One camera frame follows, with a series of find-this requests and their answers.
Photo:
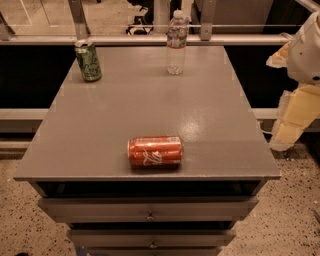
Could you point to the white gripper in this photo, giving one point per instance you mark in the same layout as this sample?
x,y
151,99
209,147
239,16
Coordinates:
x,y
306,55

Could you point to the red coke can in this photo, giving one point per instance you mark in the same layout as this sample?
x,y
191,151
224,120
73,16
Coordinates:
x,y
155,151

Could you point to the green soda can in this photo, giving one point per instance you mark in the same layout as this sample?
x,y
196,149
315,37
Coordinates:
x,y
87,60

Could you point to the clear plastic water bottle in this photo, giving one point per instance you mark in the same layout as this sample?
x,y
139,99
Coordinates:
x,y
176,43

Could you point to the top grey drawer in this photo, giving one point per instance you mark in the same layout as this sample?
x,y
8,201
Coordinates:
x,y
166,209

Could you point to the grey drawer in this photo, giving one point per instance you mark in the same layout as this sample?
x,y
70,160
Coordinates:
x,y
166,209
151,239

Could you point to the grey drawer cabinet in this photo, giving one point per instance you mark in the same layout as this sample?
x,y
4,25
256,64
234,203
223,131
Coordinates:
x,y
80,149

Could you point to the metal railing frame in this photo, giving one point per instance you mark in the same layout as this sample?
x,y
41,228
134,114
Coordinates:
x,y
42,22

